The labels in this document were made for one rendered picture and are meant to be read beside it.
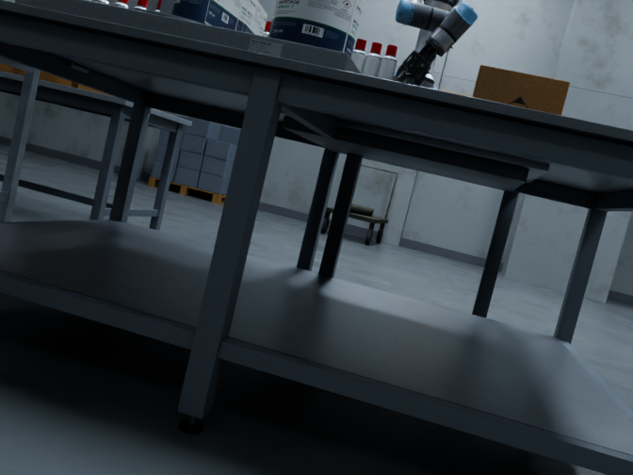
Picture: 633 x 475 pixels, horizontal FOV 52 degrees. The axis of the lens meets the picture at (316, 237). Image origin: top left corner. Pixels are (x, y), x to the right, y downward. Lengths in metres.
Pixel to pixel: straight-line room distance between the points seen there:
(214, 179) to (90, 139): 2.62
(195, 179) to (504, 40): 4.51
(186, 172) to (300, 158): 1.64
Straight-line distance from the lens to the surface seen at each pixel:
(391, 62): 2.19
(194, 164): 9.08
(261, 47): 1.47
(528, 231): 8.32
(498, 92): 2.37
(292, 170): 9.46
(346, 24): 1.54
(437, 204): 9.10
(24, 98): 2.84
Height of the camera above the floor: 0.60
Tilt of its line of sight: 5 degrees down
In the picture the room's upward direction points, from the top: 13 degrees clockwise
